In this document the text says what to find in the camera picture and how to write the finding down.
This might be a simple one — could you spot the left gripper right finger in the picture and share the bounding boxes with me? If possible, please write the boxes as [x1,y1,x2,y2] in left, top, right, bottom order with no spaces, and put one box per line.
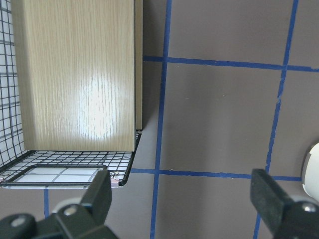
[250,169,319,239]

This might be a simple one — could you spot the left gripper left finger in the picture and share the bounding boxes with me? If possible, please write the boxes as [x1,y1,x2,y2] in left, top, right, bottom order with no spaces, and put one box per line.
[0,169,117,239]

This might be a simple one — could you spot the white two-slot toaster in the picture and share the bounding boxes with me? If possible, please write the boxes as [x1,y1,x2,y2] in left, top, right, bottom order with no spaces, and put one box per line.
[302,142,319,201]

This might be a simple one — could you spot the wire and wood shelf rack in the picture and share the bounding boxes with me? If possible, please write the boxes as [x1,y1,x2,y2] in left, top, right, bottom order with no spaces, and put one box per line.
[0,0,144,190]

